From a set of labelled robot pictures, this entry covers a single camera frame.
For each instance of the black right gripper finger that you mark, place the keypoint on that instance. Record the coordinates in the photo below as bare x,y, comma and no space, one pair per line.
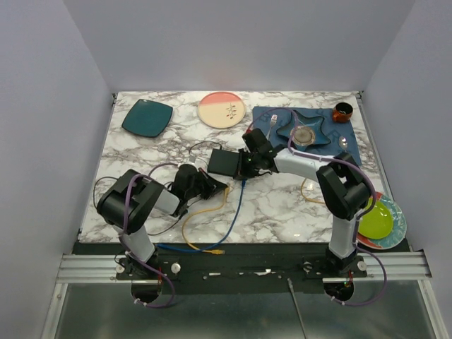
251,171
239,173

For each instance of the light blue patterned plate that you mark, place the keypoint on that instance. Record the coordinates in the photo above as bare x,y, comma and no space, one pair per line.
398,232

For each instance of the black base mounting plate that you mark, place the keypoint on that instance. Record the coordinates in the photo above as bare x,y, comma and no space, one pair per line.
240,269

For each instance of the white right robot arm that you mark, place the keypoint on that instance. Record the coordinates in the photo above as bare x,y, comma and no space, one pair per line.
345,188

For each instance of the red rimmed plate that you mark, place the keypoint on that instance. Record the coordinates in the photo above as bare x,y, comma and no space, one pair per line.
364,240

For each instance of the blue star-shaped dish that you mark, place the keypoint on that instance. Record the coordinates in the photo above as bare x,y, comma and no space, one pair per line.
306,131

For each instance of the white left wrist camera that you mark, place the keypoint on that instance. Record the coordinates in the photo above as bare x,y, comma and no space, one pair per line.
193,161

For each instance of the silver spoon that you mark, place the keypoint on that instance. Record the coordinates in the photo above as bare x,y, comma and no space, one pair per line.
343,143

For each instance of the pink and cream round plate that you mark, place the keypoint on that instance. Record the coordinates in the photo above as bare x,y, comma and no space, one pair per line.
221,110

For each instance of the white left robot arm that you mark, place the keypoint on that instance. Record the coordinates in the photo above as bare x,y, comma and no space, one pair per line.
128,203

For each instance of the blue cloth placemat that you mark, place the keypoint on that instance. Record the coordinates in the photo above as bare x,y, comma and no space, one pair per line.
333,130

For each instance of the silver fork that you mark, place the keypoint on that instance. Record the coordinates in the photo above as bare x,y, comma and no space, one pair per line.
273,121

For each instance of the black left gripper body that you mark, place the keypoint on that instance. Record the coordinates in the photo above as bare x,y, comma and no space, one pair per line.
195,191

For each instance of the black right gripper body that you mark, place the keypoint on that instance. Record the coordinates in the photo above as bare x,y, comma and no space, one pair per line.
249,157

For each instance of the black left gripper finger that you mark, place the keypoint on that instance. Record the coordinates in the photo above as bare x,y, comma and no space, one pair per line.
211,182
209,192

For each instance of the lime green plate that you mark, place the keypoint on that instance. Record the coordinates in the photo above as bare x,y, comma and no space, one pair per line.
376,224

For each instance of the teal square plate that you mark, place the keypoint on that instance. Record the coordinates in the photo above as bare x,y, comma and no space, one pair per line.
147,118

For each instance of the black network switch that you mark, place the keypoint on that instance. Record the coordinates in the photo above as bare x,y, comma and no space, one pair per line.
222,162

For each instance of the orange-brown mug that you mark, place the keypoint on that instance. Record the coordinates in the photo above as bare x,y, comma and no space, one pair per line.
342,112

